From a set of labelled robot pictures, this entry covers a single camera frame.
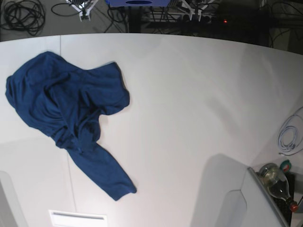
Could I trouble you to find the blue t-shirt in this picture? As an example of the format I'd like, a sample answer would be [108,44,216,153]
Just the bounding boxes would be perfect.
[5,52,137,201]

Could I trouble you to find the black power strip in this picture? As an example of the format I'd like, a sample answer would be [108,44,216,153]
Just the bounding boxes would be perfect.
[180,14,236,26]

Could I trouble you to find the white coiled cable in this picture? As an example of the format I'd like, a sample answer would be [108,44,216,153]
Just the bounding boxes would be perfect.
[277,113,303,157]

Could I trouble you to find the black tray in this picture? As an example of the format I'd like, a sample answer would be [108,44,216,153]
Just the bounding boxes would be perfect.
[272,173,295,226]

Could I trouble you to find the black coiled cable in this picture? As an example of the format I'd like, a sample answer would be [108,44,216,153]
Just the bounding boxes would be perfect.
[0,0,46,36]

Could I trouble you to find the blue box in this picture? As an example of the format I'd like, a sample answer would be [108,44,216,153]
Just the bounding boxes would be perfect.
[106,0,170,7]

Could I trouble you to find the green tape roll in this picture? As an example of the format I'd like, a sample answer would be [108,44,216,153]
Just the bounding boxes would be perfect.
[279,159,292,173]

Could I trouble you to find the clear plastic bottle red cap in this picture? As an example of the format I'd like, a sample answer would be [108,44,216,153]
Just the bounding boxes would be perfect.
[259,163,299,212]

